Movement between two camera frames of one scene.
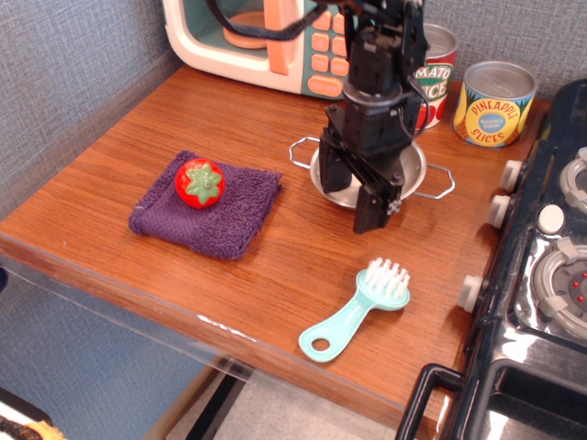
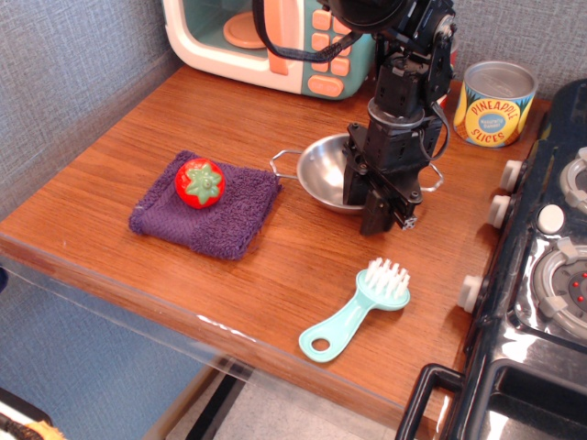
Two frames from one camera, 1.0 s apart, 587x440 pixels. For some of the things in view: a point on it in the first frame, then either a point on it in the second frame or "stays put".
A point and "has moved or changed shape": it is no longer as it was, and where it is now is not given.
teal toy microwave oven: (312, 60) stays put
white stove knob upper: (511, 174) stays put
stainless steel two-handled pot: (409, 179) has moved or changed shape
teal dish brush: (382, 285) stays put
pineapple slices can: (494, 102) stays put
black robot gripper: (375, 129) to (388, 157)
